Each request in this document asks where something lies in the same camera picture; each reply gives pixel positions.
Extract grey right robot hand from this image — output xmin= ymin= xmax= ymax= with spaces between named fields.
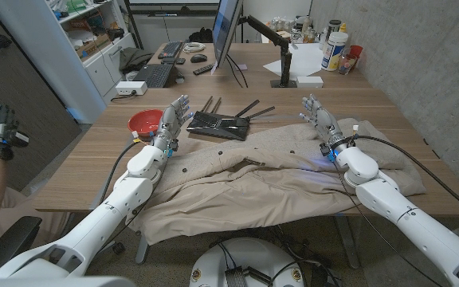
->
xmin=299 ymin=94 xmax=352 ymax=155

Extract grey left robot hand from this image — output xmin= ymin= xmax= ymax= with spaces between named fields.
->
xmin=151 ymin=94 xmax=194 ymax=155

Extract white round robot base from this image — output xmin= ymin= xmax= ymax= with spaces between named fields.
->
xmin=189 ymin=237 xmax=306 ymax=287

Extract black hand tracker device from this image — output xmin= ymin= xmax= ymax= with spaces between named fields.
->
xmin=0 ymin=104 xmax=30 ymax=148

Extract red bowl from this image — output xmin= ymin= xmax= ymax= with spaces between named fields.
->
xmin=127 ymin=108 xmax=165 ymax=137

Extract black router with antennas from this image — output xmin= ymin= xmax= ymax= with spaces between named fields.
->
xmin=186 ymin=95 xmax=277 ymax=142

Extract beige coat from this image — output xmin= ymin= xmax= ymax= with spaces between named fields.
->
xmin=127 ymin=118 xmax=426 ymax=246

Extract flat white box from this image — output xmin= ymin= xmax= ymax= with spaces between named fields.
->
xmin=295 ymin=75 xmax=324 ymax=89

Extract large black keyboard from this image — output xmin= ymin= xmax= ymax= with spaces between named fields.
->
xmin=132 ymin=62 xmax=175 ymax=89

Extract white power adapter box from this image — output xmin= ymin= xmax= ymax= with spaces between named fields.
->
xmin=115 ymin=81 xmax=148 ymax=96

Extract clear glass jar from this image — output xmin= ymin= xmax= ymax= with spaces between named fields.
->
xmin=337 ymin=53 xmax=359 ymax=76

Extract black remote control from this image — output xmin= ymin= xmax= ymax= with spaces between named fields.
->
xmin=192 ymin=62 xmax=217 ymax=77

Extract white paper sheet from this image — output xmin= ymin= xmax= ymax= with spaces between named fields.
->
xmin=262 ymin=42 xmax=327 ymax=78

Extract white wipes canister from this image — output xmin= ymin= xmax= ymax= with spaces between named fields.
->
xmin=320 ymin=31 xmax=350 ymax=73

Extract small black keyboard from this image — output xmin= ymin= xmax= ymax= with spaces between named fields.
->
xmin=157 ymin=40 xmax=184 ymax=60

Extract green jacket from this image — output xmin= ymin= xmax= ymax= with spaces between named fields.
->
xmin=118 ymin=46 xmax=155 ymax=75

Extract red cup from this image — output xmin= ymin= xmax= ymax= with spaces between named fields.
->
xmin=348 ymin=44 xmax=364 ymax=61

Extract beige trousers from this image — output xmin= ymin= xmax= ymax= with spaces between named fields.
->
xmin=0 ymin=187 xmax=71 ymax=246

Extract white shelf cabinet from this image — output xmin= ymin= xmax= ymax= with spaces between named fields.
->
xmin=0 ymin=0 xmax=137 ymax=124

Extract black backpack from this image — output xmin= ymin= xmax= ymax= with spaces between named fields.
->
xmin=188 ymin=26 xmax=214 ymax=44

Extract bottle with black lid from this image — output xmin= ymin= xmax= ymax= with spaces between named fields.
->
xmin=324 ymin=19 xmax=343 ymax=43

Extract cardboard box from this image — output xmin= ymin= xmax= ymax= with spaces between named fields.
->
xmin=73 ymin=33 xmax=112 ymax=61

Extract computer monitor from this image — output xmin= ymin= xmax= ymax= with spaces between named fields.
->
xmin=212 ymin=0 xmax=245 ymax=69

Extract black chair armrest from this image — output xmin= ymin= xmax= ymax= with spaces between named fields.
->
xmin=0 ymin=215 xmax=43 ymax=276

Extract grey metal table leg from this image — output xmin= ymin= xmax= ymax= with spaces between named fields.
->
xmin=335 ymin=214 xmax=361 ymax=270
xmin=135 ymin=233 xmax=151 ymax=265

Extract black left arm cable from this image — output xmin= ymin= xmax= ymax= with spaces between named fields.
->
xmin=99 ymin=140 xmax=145 ymax=204

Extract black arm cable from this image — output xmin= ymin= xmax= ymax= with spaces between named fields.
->
xmin=99 ymin=140 xmax=145 ymax=204
xmin=348 ymin=134 xmax=459 ymax=222

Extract coiled white cable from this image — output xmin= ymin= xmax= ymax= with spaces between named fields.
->
xmin=182 ymin=41 xmax=207 ymax=54

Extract black monitor cable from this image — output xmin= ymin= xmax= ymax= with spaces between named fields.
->
xmin=226 ymin=55 xmax=243 ymax=88
xmin=227 ymin=53 xmax=249 ymax=88

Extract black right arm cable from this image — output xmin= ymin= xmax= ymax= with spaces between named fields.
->
xmin=348 ymin=134 xmax=459 ymax=222

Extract whiteboard with black frame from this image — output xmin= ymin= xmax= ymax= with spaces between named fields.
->
xmin=124 ymin=0 xmax=221 ymax=18

